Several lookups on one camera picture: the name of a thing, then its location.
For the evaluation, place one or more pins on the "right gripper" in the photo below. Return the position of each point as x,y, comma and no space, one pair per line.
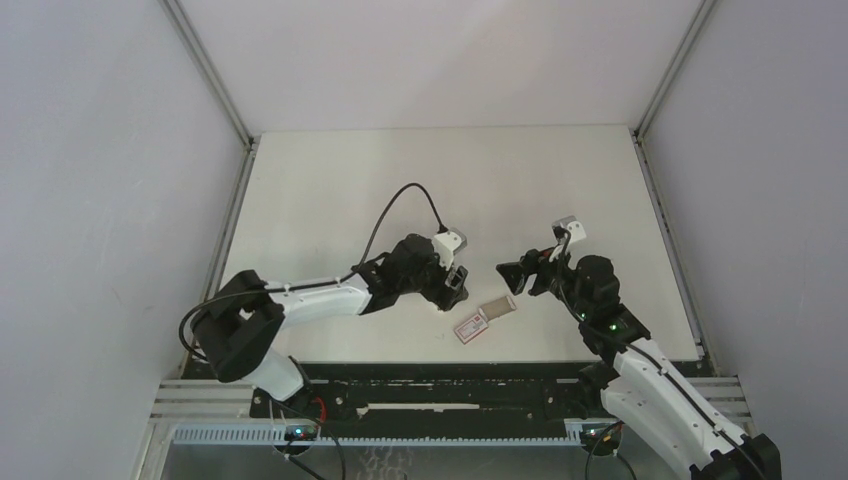
535,261

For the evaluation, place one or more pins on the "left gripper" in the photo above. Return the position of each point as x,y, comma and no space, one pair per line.
434,294

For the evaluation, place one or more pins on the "staple box tray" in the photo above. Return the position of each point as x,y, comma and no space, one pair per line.
497,308

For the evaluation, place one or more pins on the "red white staple box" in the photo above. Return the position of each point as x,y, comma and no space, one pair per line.
470,328

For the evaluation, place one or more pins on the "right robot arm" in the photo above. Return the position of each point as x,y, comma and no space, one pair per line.
635,381

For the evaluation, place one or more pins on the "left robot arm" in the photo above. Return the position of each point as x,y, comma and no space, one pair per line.
235,329

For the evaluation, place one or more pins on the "right circuit board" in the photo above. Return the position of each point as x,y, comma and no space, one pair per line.
602,436

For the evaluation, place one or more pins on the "circuit board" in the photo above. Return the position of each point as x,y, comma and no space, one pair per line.
602,436
302,433

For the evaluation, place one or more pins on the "left circuit board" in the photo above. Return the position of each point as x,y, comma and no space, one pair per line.
302,433

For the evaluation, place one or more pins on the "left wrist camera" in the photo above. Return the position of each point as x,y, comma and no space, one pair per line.
447,245

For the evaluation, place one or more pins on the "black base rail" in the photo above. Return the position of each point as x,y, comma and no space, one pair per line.
441,401

